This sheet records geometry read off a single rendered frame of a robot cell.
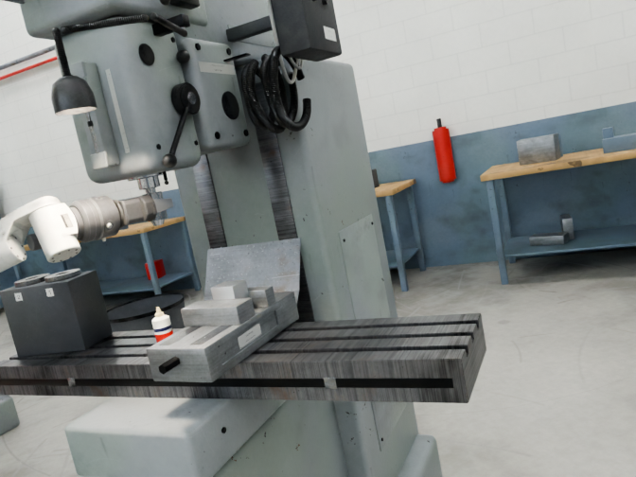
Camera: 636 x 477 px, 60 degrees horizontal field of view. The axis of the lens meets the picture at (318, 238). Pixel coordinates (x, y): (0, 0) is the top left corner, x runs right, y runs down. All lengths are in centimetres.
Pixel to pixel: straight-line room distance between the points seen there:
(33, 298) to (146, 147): 60
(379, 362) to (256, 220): 73
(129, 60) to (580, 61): 437
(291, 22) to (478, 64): 401
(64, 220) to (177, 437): 47
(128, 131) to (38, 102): 686
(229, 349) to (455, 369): 44
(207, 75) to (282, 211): 43
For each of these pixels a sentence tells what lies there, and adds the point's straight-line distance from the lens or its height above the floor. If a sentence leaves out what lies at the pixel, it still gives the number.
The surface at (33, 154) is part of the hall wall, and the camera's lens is 825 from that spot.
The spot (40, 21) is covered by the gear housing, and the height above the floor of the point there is 165.
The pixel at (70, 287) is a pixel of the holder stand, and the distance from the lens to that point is 155.
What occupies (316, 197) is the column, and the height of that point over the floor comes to 117.
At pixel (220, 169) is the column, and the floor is 129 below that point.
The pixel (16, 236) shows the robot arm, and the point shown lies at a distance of 127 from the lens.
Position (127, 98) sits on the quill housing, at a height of 146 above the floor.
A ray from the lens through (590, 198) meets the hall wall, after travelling 524.
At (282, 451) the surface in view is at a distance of 144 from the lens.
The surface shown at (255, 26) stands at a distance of 148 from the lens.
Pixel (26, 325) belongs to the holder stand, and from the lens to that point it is 167.
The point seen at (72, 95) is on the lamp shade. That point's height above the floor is 146.
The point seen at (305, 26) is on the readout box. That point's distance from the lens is 132.
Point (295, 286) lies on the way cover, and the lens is 152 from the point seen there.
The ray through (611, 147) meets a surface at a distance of 457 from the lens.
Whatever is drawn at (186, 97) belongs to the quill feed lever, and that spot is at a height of 146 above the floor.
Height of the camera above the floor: 128
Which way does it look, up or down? 9 degrees down
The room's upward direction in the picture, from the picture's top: 11 degrees counter-clockwise
